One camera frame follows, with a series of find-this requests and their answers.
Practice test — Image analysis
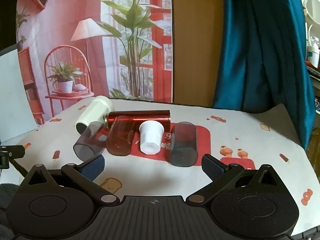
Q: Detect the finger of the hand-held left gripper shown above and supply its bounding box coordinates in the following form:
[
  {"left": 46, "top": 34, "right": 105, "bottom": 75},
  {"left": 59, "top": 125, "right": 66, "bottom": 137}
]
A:
[{"left": 0, "top": 144, "right": 26, "bottom": 170}]

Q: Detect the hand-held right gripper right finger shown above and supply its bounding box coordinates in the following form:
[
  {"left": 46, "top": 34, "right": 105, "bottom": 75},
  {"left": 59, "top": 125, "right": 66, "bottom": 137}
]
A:
[{"left": 186, "top": 154, "right": 282, "bottom": 205}]

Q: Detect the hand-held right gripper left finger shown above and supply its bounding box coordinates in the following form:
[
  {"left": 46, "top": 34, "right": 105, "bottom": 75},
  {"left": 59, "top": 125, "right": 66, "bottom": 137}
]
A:
[{"left": 24, "top": 154, "right": 120, "bottom": 205}]

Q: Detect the grey transparent cup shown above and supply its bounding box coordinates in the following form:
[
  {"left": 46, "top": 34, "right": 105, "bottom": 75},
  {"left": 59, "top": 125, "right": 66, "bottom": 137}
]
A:
[
  {"left": 73, "top": 121, "right": 107, "bottom": 161},
  {"left": 169, "top": 121, "right": 199, "bottom": 167}
]

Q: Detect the brown transparent cup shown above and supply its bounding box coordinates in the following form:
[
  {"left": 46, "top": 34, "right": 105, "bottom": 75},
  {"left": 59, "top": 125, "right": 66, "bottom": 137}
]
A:
[{"left": 106, "top": 115, "right": 137, "bottom": 156}]

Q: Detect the tall white cup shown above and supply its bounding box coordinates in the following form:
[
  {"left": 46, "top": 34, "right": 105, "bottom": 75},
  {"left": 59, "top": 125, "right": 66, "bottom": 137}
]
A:
[{"left": 75, "top": 95, "right": 112, "bottom": 135}]

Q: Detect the small white ribbed cup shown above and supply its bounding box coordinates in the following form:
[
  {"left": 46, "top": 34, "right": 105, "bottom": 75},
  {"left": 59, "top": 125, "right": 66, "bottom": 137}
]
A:
[{"left": 139, "top": 121, "right": 164, "bottom": 155}]

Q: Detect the printed white tablecloth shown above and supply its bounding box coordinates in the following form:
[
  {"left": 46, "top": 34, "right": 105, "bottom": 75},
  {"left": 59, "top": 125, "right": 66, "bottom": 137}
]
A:
[{"left": 0, "top": 97, "right": 320, "bottom": 233}]

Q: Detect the white board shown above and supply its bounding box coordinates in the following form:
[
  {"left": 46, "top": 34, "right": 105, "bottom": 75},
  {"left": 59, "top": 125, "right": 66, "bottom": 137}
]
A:
[{"left": 0, "top": 47, "right": 38, "bottom": 144}]

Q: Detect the red metallic tumbler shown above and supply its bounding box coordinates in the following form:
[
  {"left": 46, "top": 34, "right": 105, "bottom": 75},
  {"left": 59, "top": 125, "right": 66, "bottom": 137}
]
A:
[{"left": 104, "top": 110, "right": 172, "bottom": 132}]

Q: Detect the teal curtain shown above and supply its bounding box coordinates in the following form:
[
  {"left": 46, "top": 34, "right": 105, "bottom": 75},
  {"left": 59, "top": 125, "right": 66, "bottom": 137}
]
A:
[{"left": 212, "top": 0, "right": 316, "bottom": 152}]

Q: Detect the brown cardboard panel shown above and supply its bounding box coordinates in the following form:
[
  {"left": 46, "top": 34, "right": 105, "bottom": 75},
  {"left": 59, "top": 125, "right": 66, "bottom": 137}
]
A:
[{"left": 171, "top": 0, "right": 224, "bottom": 109}]

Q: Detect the white bottle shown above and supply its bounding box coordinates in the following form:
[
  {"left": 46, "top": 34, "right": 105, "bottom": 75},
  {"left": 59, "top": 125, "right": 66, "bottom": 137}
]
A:
[{"left": 307, "top": 36, "right": 320, "bottom": 69}]

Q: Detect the printed room wall tapestry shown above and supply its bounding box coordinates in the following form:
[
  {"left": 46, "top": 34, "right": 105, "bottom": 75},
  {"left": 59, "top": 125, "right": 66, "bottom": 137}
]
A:
[{"left": 15, "top": 0, "right": 174, "bottom": 126}]

